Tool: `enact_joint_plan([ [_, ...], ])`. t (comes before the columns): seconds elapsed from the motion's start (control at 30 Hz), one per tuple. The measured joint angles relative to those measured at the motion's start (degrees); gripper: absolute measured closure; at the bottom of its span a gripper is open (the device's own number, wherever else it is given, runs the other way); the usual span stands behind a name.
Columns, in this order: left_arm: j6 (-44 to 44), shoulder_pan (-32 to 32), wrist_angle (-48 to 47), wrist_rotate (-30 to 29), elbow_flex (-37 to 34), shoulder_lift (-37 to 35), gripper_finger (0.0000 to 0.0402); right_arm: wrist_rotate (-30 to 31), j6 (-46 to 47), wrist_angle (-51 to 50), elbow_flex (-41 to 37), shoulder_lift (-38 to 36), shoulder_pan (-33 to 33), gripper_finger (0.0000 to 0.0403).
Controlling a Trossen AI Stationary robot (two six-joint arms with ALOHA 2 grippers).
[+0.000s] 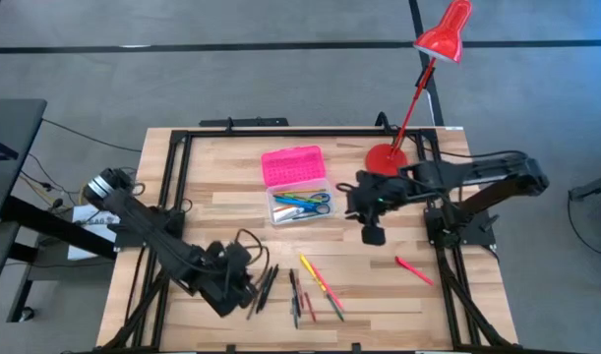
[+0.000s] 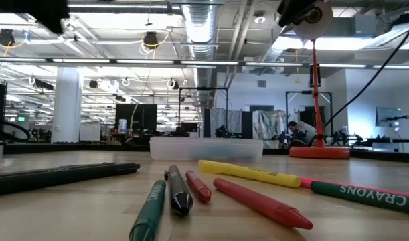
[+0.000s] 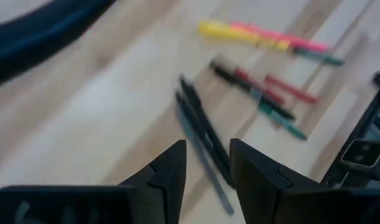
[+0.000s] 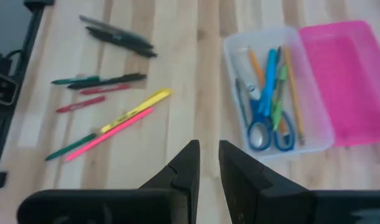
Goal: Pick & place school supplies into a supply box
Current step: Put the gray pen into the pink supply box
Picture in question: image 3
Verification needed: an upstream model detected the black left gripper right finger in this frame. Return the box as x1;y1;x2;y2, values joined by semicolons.
229;138;380;224

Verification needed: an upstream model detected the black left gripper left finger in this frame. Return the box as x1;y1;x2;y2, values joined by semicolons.
0;139;188;224

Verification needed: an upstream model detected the green crayon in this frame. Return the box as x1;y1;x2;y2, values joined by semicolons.
257;100;308;141
293;47;345;67

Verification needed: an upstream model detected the short red crayon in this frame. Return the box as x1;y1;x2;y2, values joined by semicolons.
233;67;286;106

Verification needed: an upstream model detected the black crayon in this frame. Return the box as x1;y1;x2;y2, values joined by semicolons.
208;58;297;121

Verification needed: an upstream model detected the yellow highlighter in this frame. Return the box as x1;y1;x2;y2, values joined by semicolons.
198;19;292;52

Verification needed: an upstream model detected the slim pink marker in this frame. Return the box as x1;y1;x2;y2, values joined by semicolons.
231;21;331;54

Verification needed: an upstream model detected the small silver-edged camera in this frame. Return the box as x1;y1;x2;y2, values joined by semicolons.
340;138;380;171

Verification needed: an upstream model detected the long red crayon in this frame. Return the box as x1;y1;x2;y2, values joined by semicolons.
265;73;318;105

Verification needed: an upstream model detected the black pen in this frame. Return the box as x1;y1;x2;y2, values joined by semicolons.
178;73;236;190

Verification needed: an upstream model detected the black pens pair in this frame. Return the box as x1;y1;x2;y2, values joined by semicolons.
174;90;236;217

